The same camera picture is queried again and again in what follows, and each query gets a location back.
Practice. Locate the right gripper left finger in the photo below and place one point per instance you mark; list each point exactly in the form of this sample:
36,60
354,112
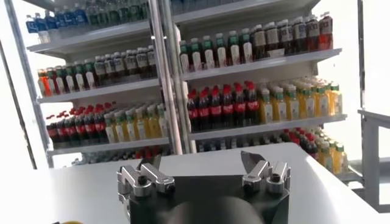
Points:
137,179

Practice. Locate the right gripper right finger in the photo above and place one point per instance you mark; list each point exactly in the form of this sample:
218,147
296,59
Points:
259,175

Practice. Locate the green cap yellow juice bottle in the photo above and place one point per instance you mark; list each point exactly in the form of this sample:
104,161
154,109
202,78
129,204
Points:
292,105
131,129
335,100
265,108
120,131
307,103
110,132
161,123
325,156
339,158
321,102
140,127
151,125
278,106

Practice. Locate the grey metal shelf rack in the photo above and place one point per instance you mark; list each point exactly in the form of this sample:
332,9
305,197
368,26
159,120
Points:
259,64
100,90

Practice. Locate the green cap dark tea bottle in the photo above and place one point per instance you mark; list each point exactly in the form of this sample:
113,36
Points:
246,48
61,83
70,82
52,85
196,56
221,52
208,54
234,50
80,80
90,78
184,58

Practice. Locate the dark bottle blue white label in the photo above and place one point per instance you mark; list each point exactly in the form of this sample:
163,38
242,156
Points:
119,65
100,70
142,61
131,63
300,34
285,36
312,33
109,67
151,59

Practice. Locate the orange red tea bottle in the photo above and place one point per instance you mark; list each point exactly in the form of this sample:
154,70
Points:
44,85

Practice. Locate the dark bottle beige label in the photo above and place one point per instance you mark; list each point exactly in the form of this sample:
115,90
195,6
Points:
271,38
259,42

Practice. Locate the red drink bottle white cap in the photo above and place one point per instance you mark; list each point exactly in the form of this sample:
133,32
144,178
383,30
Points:
325,32

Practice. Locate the blue water bottle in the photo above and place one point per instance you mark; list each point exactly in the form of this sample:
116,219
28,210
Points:
42,29
31,25

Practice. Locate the grey metal frame table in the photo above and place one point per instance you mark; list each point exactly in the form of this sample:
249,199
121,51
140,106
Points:
370,146

